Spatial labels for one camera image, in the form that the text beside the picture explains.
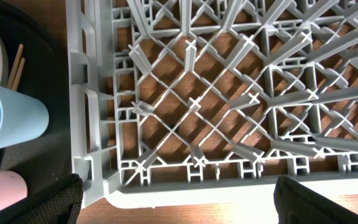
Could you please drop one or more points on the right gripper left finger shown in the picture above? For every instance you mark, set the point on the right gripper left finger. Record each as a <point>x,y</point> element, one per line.
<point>57,203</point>

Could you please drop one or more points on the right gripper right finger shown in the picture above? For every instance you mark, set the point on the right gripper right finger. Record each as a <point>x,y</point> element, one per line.
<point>297,204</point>

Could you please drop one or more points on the wooden chopstick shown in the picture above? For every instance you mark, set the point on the wooden chopstick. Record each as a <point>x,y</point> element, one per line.
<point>15,64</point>
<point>16,77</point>

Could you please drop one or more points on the blue cup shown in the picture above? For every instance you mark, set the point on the blue cup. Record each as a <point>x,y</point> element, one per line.
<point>22,118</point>

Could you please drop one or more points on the grey dishwasher rack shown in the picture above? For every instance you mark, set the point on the grey dishwasher rack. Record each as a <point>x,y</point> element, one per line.
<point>180,102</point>

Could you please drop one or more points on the round black serving tray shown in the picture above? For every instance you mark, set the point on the round black serving tray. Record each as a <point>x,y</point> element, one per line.
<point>41,27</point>

